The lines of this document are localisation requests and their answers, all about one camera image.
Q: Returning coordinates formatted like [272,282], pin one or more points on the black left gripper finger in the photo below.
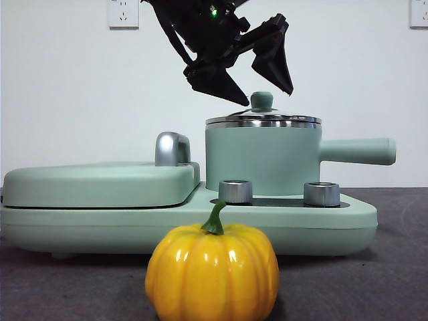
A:
[215,82]
[275,67]

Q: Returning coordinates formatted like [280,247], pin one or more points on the glass lid with mint knob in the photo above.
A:
[261,101]

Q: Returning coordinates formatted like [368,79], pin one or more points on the yellow pumpkin with green stem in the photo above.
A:
[214,274]

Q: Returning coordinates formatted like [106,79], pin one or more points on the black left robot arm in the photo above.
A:
[200,30]

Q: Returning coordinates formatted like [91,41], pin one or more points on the silver control knob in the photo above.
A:
[235,192]
[321,194]

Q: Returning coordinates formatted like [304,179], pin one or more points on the mint green breakfast machine base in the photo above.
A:
[301,234]

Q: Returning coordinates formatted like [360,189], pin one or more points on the white wall socket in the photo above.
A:
[419,15]
[123,15]

